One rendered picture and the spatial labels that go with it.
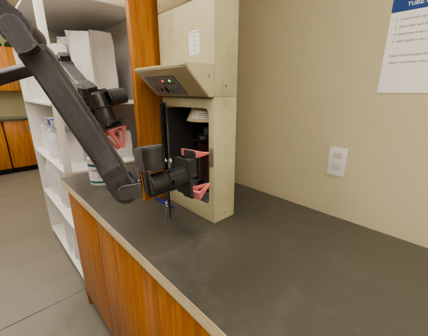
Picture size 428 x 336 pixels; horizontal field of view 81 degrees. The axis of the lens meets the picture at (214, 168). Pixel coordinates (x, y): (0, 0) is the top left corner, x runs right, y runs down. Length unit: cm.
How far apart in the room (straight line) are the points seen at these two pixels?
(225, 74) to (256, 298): 68
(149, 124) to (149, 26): 39
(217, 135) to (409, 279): 69
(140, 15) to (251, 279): 101
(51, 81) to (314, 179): 99
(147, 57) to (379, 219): 110
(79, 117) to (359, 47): 92
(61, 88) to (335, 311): 78
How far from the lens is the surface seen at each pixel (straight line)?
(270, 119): 124
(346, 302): 76
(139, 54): 113
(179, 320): 87
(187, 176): 67
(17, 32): 64
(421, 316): 81
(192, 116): 98
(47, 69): 65
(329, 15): 115
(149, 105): 114
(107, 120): 97
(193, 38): 95
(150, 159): 61
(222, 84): 88
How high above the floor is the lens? 143
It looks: 17 degrees down
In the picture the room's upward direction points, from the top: straight up
